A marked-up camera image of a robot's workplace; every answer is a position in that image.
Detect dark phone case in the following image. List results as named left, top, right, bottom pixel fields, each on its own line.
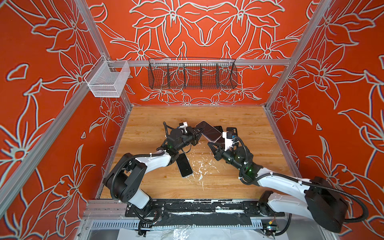
left=226, top=127, right=238, bottom=139

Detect aluminium frame rails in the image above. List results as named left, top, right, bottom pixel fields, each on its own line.
left=0, top=0, right=384, bottom=240

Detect phone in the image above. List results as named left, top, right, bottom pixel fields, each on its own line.
left=176, top=154, right=193, bottom=178
left=214, top=126, right=223, bottom=133
left=195, top=121, right=222, bottom=143

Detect clear plastic bin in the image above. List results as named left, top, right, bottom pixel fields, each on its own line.
left=85, top=60, right=131, bottom=98

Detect small green circuit board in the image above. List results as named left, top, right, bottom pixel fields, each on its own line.
left=262, top=223, right=278, bottom=236

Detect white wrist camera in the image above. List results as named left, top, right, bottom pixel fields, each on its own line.
left=222, top=132, right=238, bottom=151
left=179, top=122, right=188, bottom=134

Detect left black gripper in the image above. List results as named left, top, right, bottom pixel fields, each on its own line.
left=174, top=126, right=204, bottom=153

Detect phone in white case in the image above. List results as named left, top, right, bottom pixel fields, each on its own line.
left=176, top=154, right=193, bottom=178

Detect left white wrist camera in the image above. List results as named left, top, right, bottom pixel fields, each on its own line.
left=179, top=122, right=188, bottom=134

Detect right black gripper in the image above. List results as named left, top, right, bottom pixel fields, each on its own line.
left=208, top=141, right=246, bottom=173

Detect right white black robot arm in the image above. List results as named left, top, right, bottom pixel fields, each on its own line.
left=208, top=136, right=369, bottom=233

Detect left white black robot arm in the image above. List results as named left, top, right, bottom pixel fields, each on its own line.
left=103, top=122, right=204, bottom=217

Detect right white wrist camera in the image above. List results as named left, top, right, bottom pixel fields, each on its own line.
left=222, top=132, right=238, bottom=151

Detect black wire basket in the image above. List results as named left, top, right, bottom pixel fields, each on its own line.
left=148, top=57, right=238, bottom=90

